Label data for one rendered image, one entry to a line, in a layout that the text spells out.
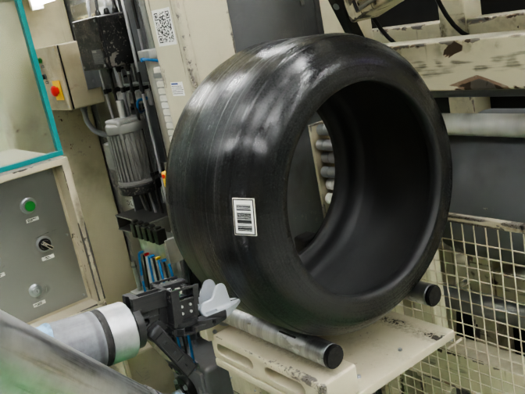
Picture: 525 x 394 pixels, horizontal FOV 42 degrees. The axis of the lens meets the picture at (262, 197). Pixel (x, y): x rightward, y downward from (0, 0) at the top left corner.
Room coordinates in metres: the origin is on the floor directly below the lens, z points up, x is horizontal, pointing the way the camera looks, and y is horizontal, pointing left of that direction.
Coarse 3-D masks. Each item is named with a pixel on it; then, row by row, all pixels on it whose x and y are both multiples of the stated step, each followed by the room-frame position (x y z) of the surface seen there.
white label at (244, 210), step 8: (232, 200) 1.05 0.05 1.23; (240, 200) 1.04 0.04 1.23; (248, 200) 1.03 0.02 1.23; (240, 208) 1.04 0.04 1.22; (248, 208) 1.03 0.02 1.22; (240, 216) 1.04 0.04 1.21; (248, 216) 1.03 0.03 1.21; (240, 224) 1.04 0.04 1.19; (248, 224) 1.03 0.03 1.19; (240, 232) 1.04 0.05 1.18; (248, 232) 1.03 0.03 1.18; (256, 232) 1.02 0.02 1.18
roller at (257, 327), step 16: (224, 320) 1.34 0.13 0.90; (240, 320) 1.30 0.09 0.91; (256, 320) 1.26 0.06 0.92; (256, 336) 1.26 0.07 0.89; (272, 336) 1.21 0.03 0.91; (288, 336) 1.17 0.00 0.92; (304, 336) 1.15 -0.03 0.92; (304, 352) 1.13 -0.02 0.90; (320, 352) 1.10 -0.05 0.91; (336, 352) 1.10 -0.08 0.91
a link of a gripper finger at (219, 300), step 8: (216, 288) 1.08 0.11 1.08; (224, 288) 1.09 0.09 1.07; (216, 296) 1.08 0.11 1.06; (224, 296) 1.09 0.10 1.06; (208, 304) 1.06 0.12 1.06; (216, 304) 1.07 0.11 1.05; (224, 304) 1.08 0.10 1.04; (232, 304) 1.09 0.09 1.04; (200, 312) 1.06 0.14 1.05; (208, 312) 1.07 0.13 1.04; (216, 312) 1.06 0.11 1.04
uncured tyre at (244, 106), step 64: (256, 64) 1.19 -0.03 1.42; (320, 64) 1.14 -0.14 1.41; (384, 64) 1.22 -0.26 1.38; (192, 128) 1.19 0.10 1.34; (256, 128) 1.08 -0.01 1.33; (384, 128) 1.47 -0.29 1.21; (192, 192) 1.13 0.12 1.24; (256, 192) 1.04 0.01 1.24; (384, 192) 1.47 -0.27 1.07; (448, 192) 1.30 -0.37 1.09; (192, 256) 1.17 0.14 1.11; (256, 256) 1.04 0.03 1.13; (320, 256) 1.43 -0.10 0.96; (384, 256) 1.37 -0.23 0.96; (320, 320) 1.09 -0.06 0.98
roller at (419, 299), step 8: (416, 288) 1.27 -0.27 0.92; (424, 288) 1.26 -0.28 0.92; (432, 288) 1.25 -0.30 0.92; (440, 288) 1.27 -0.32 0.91; (408, 296) 1.28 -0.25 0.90; (416, 296) 1.27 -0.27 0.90; (424, 296) 1.25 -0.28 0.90; (432, 296) 1.25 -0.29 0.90; (440, 296) 1.26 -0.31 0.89; (424, 304) 1.26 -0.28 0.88; (432, 304) 1.25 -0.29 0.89
